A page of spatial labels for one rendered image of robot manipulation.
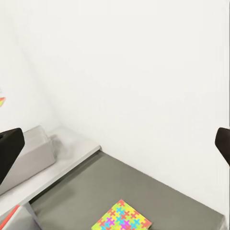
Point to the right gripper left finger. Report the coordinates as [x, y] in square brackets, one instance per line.
[11, 144]

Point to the swivel chair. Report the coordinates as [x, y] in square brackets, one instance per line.
[19, 219]

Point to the desk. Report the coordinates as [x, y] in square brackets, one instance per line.
[85, 183]

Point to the toy box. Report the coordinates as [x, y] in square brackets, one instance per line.
[35, 156]

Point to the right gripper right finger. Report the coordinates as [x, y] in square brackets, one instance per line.
[222, 142]

